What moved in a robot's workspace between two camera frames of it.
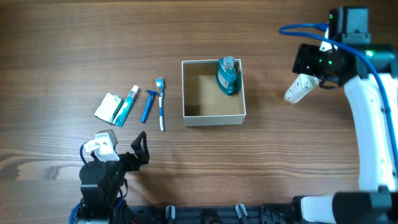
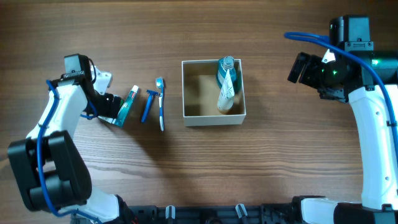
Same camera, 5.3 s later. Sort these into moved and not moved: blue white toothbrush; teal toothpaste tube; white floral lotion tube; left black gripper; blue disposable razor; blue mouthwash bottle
Moved: white floral lotion tube; left black gripper
Not moved: blue mouthwash bottle; teal toothpaste tube; blue disposable razor; blue white toothbrush
